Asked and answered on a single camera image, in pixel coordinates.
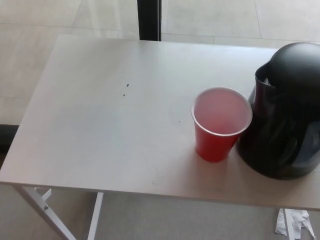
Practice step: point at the black electric kettle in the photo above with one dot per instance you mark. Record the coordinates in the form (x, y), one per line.
(282, 125)

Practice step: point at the red plastic cup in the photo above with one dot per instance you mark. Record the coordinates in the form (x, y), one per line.
(212, 147)

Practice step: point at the white metal table leg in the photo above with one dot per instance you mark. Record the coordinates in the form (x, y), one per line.
(37, 207)
(288, 225)
(96, 215)

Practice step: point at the crumpled white paper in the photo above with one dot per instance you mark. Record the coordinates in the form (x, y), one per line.
(301, 220)

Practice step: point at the black vertical post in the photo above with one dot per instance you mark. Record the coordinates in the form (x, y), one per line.
(149, 20)

